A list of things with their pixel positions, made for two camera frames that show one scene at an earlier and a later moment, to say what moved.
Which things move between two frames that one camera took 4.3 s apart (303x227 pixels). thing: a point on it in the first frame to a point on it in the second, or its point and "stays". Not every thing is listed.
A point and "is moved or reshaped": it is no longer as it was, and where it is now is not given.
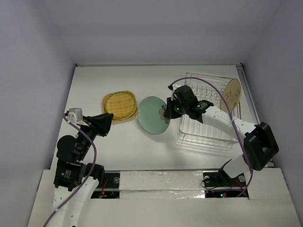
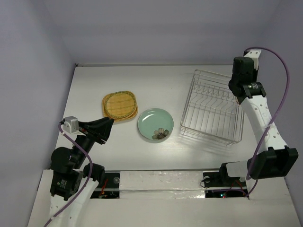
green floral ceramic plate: x=151 y=115 is moved or reshaped
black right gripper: x=170 y=109 to x=242 y=68
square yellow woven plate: x=123 y=105 stays
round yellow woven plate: x=121 y=104 stays
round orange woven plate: x=122 y=104 stays
